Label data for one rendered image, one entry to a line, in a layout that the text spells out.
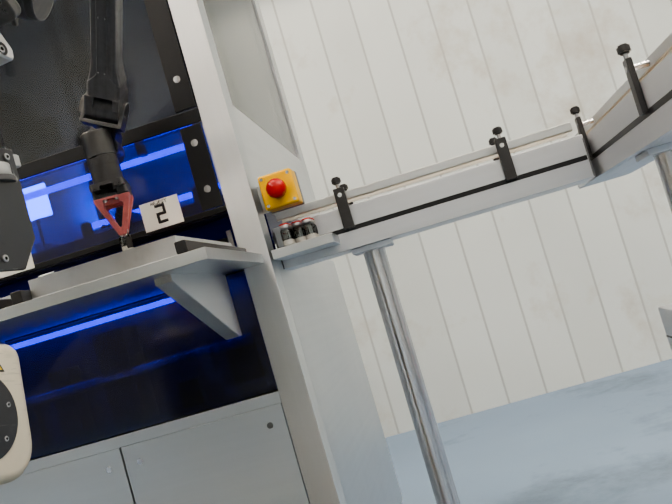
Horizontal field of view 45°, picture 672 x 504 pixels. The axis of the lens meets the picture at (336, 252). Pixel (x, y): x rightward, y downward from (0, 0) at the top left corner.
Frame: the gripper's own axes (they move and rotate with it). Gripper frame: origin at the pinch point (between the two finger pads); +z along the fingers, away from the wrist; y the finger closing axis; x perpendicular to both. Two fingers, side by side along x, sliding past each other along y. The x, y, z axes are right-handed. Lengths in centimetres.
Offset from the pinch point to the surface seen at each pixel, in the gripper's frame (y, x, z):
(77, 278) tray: -21.2, 6.6, 8.5
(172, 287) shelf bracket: -19.6, -7.5, 14.1
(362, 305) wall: 275, -79, 33
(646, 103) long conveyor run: -40, -86, 8
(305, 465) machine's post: 9, -21, 54
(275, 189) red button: 4.0, -30.4, -0.4
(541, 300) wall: 255, -167, 57
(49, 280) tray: -20.0, 11.2, 7.4
